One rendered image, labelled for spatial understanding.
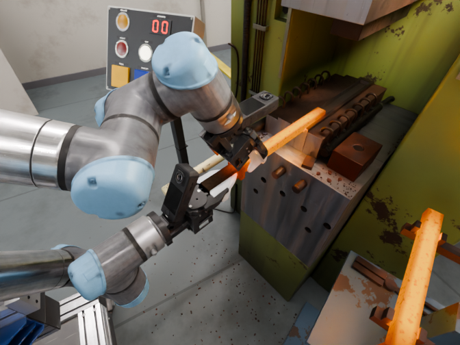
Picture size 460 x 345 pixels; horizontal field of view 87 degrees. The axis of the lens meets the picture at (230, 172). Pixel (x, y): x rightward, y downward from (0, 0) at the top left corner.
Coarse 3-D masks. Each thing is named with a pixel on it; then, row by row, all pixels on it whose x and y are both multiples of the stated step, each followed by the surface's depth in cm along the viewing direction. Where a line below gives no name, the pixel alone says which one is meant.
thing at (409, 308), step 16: (432, 224) 49; (416, 240) 48; (432, 240) 47; (416, 256) 45; (432, 256) 45; (416, 272) 43; (400, 288) 43; (416, 288) 41; (400, 304) 40; (416, 304) 39; (400, 320) 38; (416, 320) 38; (400, 336) 36; (416, 336) 36
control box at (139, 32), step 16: (112, 16) 83; (128, 16) 81; (144, 16) 80; (160, 16) 78; (176, 16) 76; (192, 16) 75; (112, 32) 85; (128, 32) 83; (144, 32) 81; (160, 32) 79; (176, 32) 78; (192, 32) 76; (112, 48) 86; (128, 48) 84; (112, 64) 88; (128, 64) 86; (144, 64) 84
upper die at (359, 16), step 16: (288, 0) 54; (304, 0) 51; (320, 0) 49; (336, 0) 47; (352, 0) 45; (368, 0) 43; (384, 0) 46; (400, 0) 51; (416, 0) 58; (336, 16) 48; (352, 16) 46; (368, 16) 45
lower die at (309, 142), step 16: (336, 80) 92; (352, 80) 90; (368, 80) 88; (304, 96) 84; (320, 96) 82; (352, 96) 80; (368, 96) 82; (272, 112) 77; (288, 112) 75; (304, 112) 75; (336, 112) 75; (352, 112) 75; (272, 128) 78; (320, 128) 70; (336, 128) 70; (304, 144) 72; (320, 144) 67
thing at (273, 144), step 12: (300, 120) 69; (312, 120) 70; (288, 132) 65; (300, 132) 68; (264, 144) 62; (276, 144) 62; (228, 168) 55; (204, 180) 52; (216, 180) 53; (204, 192) 53
